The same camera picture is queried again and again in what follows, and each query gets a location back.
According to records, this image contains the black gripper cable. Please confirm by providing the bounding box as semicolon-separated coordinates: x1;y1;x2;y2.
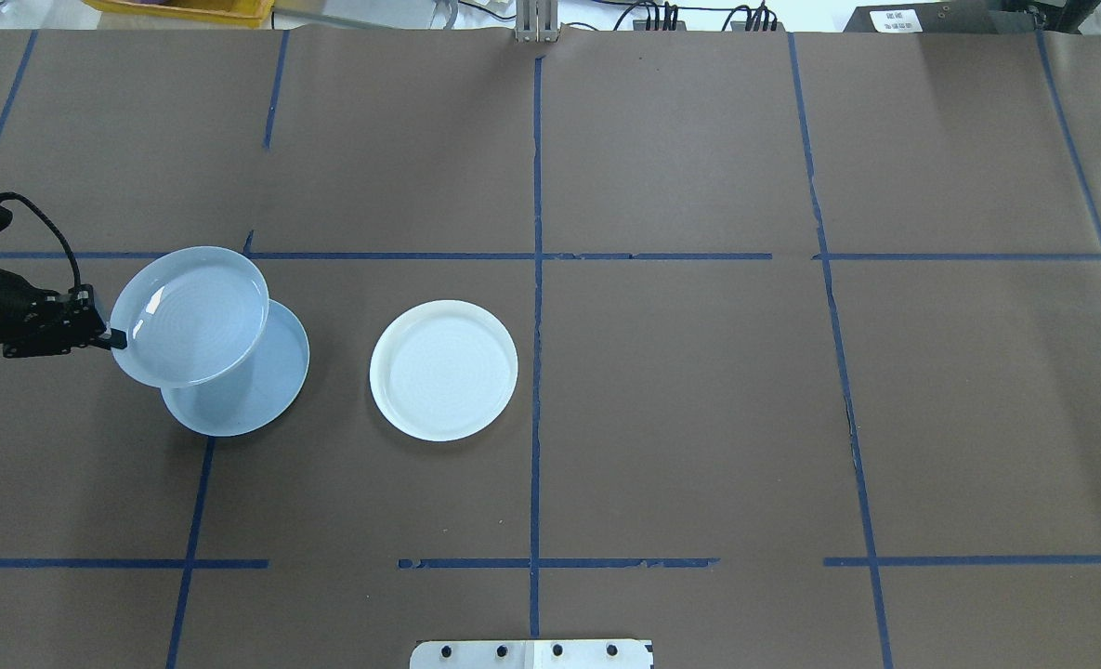
0;191;84;294

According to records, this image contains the white square base plate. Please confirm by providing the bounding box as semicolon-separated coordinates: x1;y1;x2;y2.
410;638;655;669

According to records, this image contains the grey metal post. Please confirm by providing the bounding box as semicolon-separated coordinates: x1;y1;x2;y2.
516;0;560;45

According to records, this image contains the black box with white label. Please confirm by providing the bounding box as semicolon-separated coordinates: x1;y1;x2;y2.
843;0;1042;34

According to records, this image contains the black cable bundle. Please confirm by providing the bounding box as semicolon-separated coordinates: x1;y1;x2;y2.
606;0;783;33

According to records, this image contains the pale grey-blue plate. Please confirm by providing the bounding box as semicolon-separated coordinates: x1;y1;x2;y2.
109;246;270;389

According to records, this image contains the sky blue plate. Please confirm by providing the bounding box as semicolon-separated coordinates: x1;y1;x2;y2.
161;298;311;438

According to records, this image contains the yellow plastic bin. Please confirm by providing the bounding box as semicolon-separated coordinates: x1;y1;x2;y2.
81;0;277;27

